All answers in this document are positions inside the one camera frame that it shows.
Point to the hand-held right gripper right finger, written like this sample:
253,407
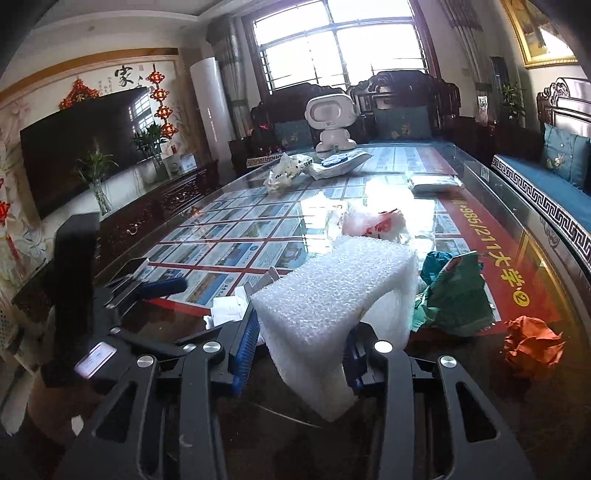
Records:
353,364

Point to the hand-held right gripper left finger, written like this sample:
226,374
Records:
243,353

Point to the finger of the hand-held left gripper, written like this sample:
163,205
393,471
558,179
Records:
152,342
161,286

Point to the white tissue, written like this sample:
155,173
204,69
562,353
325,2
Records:
226,310

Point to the white foam block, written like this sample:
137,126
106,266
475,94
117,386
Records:
323,295

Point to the green snack packet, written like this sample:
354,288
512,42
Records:
457,300

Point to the teal plastic bag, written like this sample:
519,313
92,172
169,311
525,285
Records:
434,267

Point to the clear plastic wrapper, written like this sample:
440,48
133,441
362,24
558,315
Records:
334,221

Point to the orange paper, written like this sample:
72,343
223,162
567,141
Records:
533,346

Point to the dark wooden television cabinet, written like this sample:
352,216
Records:
138,217

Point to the red printed table poster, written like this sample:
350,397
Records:
231,240

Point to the bamboo plant in glass vase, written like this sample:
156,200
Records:
99,180

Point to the black flat television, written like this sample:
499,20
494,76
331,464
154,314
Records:
78,138

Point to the red print plastic bag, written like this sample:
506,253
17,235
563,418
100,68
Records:
376,224

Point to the white printed plastic bag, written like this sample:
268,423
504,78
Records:
286,173

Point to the white standing air conditioner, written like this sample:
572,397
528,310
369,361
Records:
207,101

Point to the small teal embroidered cushion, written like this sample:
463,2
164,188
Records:
293,134

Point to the blue and white pouch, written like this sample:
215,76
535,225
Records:
339,164

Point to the dark carved wooden table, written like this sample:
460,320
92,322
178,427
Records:
535,258

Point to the dark carved wooden armchair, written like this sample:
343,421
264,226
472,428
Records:
406,90
286,101

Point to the patterned grey curtain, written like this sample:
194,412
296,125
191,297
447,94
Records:
461,32
228,69

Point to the white robot toy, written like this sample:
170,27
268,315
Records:
330,115

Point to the wide teal embroidered cushion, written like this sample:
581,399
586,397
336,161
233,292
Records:
401,122

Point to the blue patterned seat cushion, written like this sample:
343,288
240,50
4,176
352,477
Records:
554,194

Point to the large barred window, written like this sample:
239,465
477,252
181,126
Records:
323,46

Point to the square teal embroidered cushion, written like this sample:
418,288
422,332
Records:
565,154

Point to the small green potted plant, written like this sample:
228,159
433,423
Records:
512,99

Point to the dark carved wooden bench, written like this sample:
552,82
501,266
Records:
561,104

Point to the gold framed painting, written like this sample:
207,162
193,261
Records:
540,32

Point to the red diamond wall ornament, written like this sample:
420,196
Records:
79,94

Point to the black calligraphy wall art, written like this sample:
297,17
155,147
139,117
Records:
124,74

